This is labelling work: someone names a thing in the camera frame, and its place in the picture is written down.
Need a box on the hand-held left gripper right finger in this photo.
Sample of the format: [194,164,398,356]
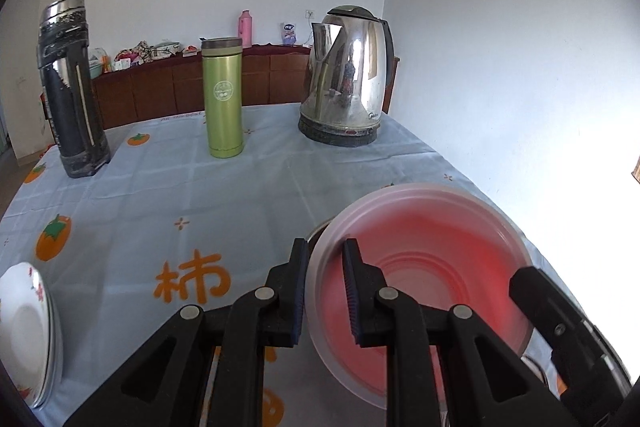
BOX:
[342,237,581,427]

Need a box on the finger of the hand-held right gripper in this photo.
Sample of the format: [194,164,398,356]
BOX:
[509,266,608,360]

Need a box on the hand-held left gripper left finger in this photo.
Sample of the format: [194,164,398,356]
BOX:
[64,237,310,427]

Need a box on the red plastic bowl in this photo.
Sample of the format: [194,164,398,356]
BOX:
[304,183,535,412]

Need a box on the red rose white plate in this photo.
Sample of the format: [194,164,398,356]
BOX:
[0,262,53,408]

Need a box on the persimmon printed tablecloth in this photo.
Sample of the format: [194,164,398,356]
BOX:
[0,101,601,427]

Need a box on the green thermos bottle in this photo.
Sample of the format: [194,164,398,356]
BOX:
[200,37,245,159]

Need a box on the stainless electric kettle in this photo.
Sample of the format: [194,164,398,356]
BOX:
[298,5,401,148]

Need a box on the long wooden sideboard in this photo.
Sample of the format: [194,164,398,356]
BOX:
[90,43,402,130]

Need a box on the pink thermos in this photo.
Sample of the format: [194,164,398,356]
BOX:
[237,10,253,48]

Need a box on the black vacuum flask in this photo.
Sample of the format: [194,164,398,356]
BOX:
[36,0,112,179]

